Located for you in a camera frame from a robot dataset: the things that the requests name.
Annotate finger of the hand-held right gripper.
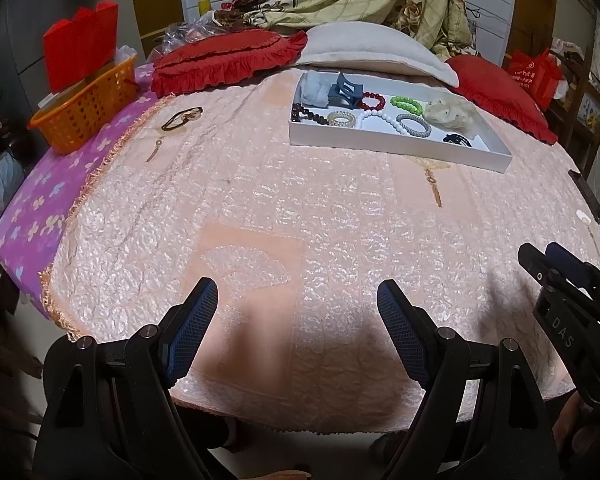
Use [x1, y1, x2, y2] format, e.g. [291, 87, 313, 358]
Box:
[545, 241, 597, 288]
[518, 242, 552, 286]

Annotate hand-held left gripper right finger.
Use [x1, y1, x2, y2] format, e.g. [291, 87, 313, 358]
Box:
[377, 279, 562, 480]

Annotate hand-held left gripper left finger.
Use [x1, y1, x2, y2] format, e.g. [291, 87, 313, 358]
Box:
[32, 278, 222, 480]

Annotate white shallow tray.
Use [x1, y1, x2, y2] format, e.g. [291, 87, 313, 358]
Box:
[288, 71, 514, 174]

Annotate grey woven bracelet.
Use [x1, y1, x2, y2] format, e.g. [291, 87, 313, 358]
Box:
[396, 114, 434, 137]

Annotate white bead bracelet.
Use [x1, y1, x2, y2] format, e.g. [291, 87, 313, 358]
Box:
[355, 109, 399, 134]

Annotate clear spiral hair tie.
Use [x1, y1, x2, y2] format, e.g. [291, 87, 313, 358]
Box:
[326, 110, 359, 130]

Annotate red bead bracelet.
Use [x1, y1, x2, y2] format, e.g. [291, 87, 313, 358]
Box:
[357, 91, 387, 112]

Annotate dark bead bracelet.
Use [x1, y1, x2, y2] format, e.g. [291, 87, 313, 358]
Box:
[291, 102, 332, 127]

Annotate person's right hand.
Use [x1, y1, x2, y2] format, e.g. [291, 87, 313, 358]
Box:
[552, 394, 600, 480]

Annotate wooden chair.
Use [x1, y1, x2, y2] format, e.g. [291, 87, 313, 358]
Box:
[550, 42, 600, 177]

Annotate cream lace scrunchie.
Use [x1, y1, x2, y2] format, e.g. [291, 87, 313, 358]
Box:
[423, 99, 481, 140]

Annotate red round pillow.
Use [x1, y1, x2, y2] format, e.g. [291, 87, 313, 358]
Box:
[445, 55, 560, 146]

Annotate red shopping bag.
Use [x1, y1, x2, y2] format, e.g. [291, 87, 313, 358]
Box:
[507, 48, 564, 112]

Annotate purple floral sheet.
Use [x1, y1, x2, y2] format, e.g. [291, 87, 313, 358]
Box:
[0, 64, 167, 322]

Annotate dark hair band with ornament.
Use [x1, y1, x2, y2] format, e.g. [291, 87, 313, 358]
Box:
[160, 106, 203, 133]

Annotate blue hair claw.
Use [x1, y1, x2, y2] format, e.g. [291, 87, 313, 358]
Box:
[327, 72, 364, 110]

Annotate orange plastic basket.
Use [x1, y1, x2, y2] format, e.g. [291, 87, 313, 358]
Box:
[27, 55, 140, 155]

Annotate light blue scrunchie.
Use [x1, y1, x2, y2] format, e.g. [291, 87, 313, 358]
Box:
[300, 72, 339, 110]

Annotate white pillow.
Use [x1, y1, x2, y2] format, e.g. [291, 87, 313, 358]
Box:
[292, 22, 460, 89]

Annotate red ruffled pillow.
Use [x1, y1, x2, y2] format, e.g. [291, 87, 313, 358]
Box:
[151, 30, 309, 97]

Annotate clear plastic bag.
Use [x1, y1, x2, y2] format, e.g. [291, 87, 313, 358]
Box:
[147, 12, 222, 62]

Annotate red paper bag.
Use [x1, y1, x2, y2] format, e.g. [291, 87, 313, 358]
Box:
[43, 2, 120, 93]

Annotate green bead bracelet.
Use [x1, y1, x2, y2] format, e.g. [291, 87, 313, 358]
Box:
[390, 95, 425, 116]

